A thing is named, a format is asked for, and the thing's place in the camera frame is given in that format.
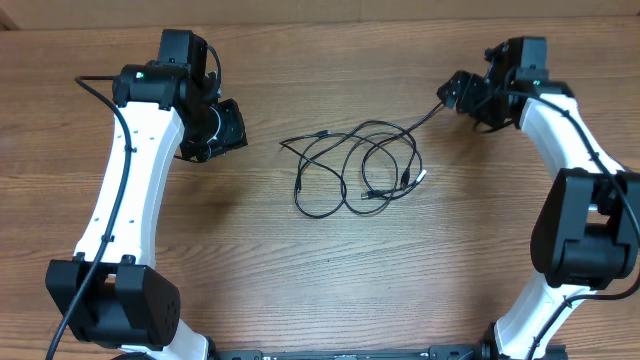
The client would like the black thick USB cable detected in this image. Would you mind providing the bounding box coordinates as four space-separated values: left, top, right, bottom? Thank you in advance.
360 102 446 201

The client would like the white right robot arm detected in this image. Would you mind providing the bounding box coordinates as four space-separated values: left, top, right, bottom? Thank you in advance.
428 37 639 359

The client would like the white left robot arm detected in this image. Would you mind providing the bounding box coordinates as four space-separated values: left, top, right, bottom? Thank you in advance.
45 29 247 359

